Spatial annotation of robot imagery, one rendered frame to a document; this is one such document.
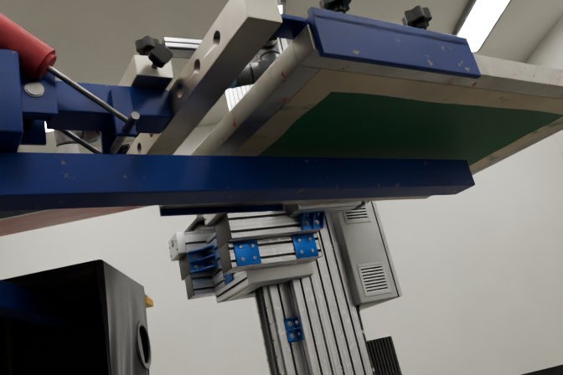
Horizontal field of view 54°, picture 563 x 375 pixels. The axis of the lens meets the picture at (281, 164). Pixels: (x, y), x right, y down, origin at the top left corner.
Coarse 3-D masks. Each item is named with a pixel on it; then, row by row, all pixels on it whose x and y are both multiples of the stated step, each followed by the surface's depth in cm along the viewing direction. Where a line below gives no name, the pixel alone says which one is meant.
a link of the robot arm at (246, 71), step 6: (246, 66) 186; (246, 72) 186; (252, 72) 186; (240, 78) 186; (246, 78) 186; (252, 78) 186; (234, 84) 186; (240, 84) 187; (246, 84) 188; (252, 84) 189
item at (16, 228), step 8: (0, 224) 136; (8, 224) 143; (16, 224) 149; (24, 224) 156; (32, 224) 163; (40, 224) 172; (48, 224) 181; (56, 224) 193; (0, 232) 168; (8, 232) 178; (16, 232) 187
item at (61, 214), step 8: (64, 208) 128; (72, 208) 133; (80, 208) 139; (88, 208) 145; (96, 208) 152; (104, 208) 159; (112, 208) 167; (120, 208) 176; (128, 208) 186; (24, 216) 126; (32, 216) 131; (40, 216) 136; (48, 216) 142; (56, 216) 149; (64, 216) 155; (72, 216) 163; (80, 216) 172; (88, 216) 181; (96, 216) 192
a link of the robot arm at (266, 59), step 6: (264, 54) 189; (270, 54) 188; (276, 54) 189; (264, 60) 188; (270, 60) 187; (252, 66) 186; (258, 66) 186; (264, 66) 186; (258, 72) 186; (264, 72) 186; (258, 78) 187
